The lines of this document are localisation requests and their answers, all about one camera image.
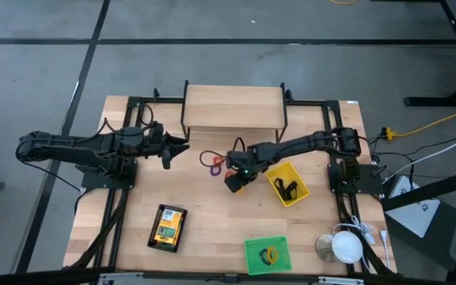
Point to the silver round metal disc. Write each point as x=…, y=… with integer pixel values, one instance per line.
x=323, y=248

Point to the white label sticker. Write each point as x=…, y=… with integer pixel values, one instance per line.
x=352, y=102

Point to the black metal table frame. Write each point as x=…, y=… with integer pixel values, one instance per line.
x=328, y=115

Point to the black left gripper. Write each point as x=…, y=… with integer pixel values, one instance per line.
x=154, y=142

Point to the wooden shelf riser black legs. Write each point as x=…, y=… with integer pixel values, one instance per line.
x=232, y=107

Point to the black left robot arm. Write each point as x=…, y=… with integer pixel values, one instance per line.
x=65, y=148

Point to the black binder clip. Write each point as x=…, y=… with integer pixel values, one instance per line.
x=291, y=190

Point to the yellow plastic basket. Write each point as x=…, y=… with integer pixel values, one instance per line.
x=281, y=174

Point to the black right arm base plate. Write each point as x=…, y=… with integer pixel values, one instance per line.
x=370, y=184

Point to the black desk stand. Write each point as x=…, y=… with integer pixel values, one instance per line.
x=430, y=101

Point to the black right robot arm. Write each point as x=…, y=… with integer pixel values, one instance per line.
x=291, y=144

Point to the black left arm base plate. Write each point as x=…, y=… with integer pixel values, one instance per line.
x=93, y=182

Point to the white box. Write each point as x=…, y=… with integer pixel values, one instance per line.
x=414, y=213

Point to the yellow green crayon box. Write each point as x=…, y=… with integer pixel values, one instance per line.
x=166, y=233
x=176, y=217

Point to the green plastic basket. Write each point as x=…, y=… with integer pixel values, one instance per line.
x=251, y=245

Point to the black metal bar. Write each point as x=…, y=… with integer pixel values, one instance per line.
x=430, y=190

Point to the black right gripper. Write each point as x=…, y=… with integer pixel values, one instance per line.
x=242, y=162

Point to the black plastic basket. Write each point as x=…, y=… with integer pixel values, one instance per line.
x=153, y=233

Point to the black camera mount beam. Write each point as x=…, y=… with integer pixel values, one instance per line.
x=34, y=277

